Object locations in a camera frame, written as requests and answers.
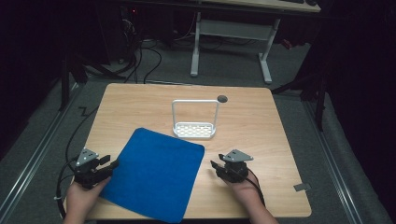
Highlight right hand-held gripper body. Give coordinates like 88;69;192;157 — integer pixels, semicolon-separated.
218;148;254;184

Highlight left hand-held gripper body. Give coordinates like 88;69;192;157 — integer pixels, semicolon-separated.
73;147;113;189

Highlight blue cloth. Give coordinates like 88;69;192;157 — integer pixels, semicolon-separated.
99;127;205;224

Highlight person's left hand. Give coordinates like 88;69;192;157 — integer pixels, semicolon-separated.
65;177;110;208

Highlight person's right hand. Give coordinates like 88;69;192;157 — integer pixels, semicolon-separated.
222;174;264;208

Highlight grey tape piece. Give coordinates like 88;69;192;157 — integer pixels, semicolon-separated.
293;182;312;192

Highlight black metal stand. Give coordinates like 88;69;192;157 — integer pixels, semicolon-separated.
271;59;332;132
58;50;90;112

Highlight white-framed wooden desk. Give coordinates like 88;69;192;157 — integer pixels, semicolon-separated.
190;0;322;85

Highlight dark computer tower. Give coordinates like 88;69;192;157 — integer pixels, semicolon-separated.
120;5;145;63

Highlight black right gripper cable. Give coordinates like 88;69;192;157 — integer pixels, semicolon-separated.
247;169;266;208

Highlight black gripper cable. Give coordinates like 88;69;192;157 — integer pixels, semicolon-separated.
55;105;101;219
247;169;266;208

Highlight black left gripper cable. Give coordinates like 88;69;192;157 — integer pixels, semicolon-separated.
55;105;101;219

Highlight white rack with handle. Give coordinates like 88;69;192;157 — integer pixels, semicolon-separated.
171;99;220;141

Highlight metal floor rail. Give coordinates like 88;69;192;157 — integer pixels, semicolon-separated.
303;101;366;224
0;82;82;217

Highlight black floor cables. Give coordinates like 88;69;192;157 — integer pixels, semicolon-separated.
118;18;200;84

